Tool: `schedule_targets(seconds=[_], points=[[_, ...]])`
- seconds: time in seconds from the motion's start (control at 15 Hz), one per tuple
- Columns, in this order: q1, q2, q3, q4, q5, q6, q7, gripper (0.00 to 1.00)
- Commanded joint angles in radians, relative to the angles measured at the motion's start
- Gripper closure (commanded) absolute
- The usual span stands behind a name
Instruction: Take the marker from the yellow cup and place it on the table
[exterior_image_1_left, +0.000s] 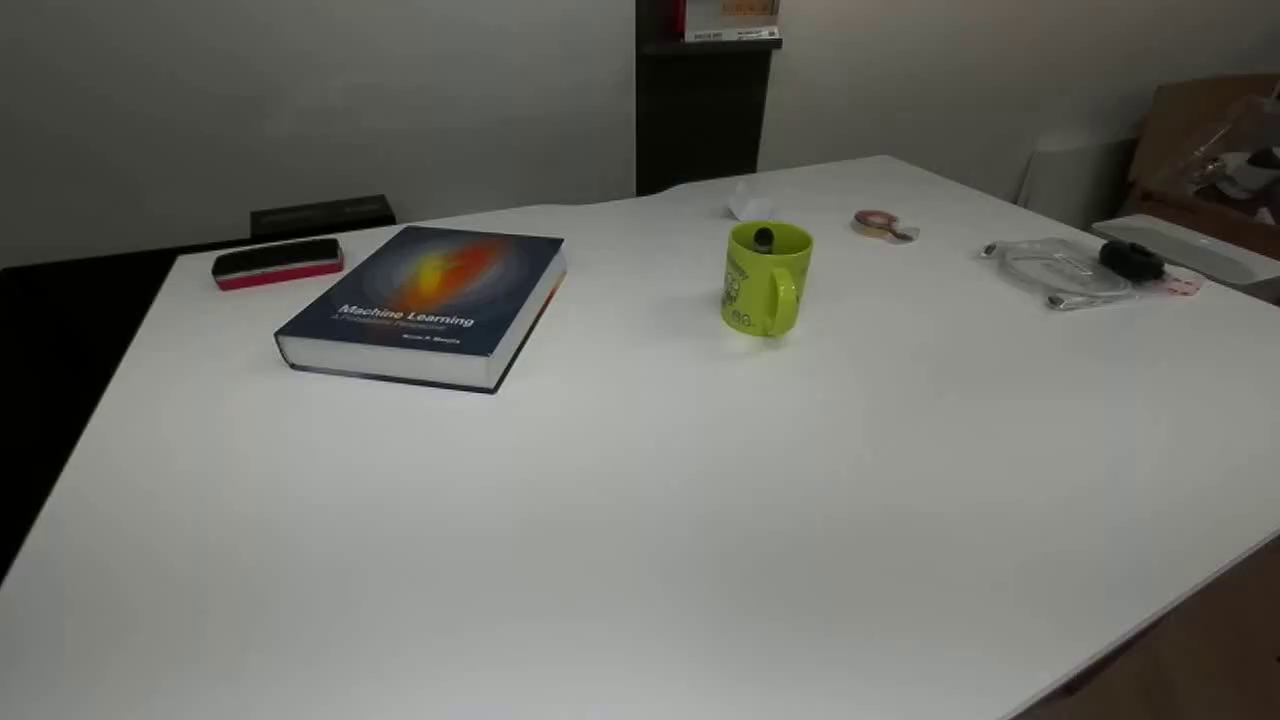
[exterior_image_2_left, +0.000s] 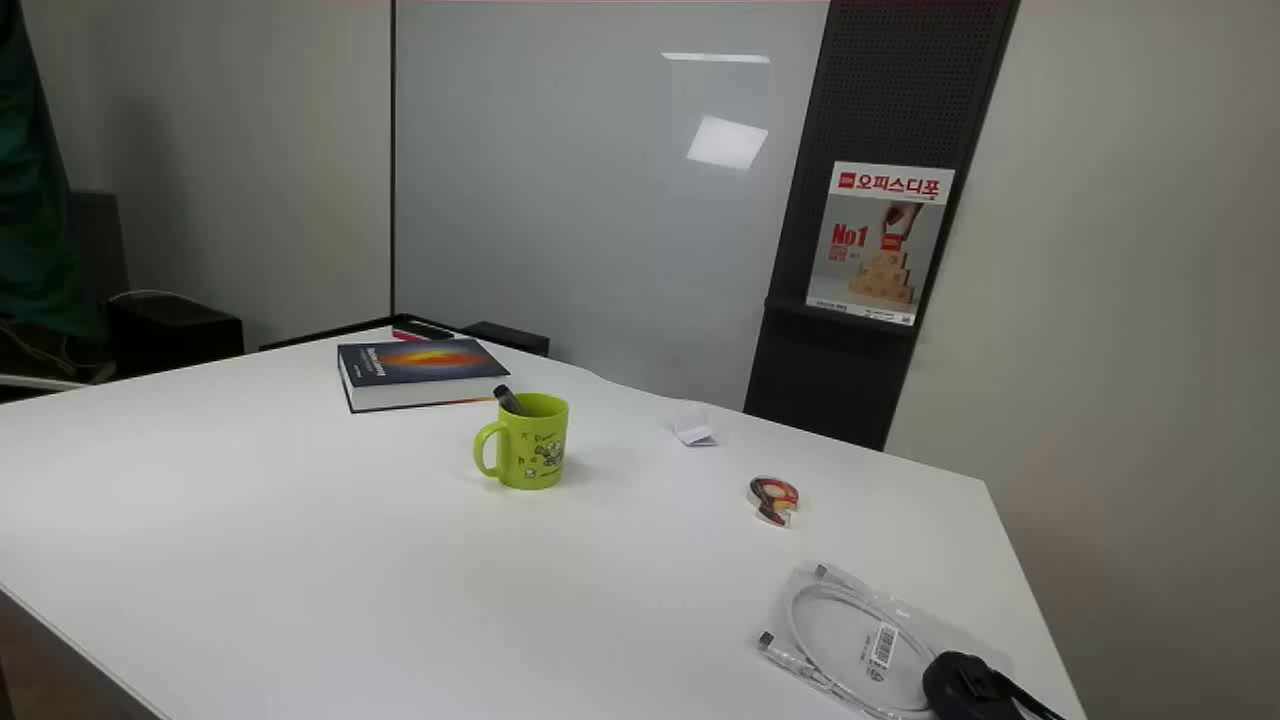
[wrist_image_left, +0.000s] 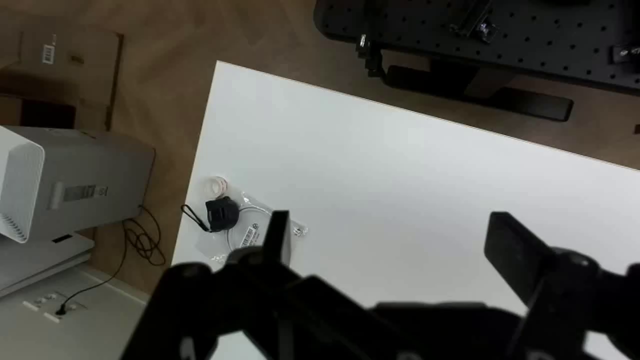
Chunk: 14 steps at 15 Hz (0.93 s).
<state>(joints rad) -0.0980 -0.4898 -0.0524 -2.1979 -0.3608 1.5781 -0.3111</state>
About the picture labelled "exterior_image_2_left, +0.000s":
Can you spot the black marker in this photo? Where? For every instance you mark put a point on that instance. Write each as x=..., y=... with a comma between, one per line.
x=506, y=396

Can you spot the small white paper scrap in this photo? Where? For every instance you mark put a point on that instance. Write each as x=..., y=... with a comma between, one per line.
x=693, y=433

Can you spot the yellow-green mug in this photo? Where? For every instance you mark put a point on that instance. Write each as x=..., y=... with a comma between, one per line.
x=533, y=451

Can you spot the black display stand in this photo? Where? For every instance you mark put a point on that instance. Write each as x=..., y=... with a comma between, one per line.
x=803, y=382

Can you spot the grey whiteboard panel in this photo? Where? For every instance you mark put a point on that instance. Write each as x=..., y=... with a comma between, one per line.
x=563, y=200

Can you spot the black and red eraser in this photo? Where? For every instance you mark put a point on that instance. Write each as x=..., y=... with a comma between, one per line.
x=433, y=330

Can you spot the blue hardcover book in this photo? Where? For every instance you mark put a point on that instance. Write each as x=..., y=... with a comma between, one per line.
x=414, y=366

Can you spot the clear plastic bag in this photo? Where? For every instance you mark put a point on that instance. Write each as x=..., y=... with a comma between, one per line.
x=854, y=620

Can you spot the small black device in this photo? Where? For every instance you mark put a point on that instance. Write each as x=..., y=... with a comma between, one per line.
x=964, y=687

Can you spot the black armchair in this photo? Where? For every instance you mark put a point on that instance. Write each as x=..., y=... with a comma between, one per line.
x=172, y=335

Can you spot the dark green garment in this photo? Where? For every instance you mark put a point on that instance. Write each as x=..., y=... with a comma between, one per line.
x=25, y=200

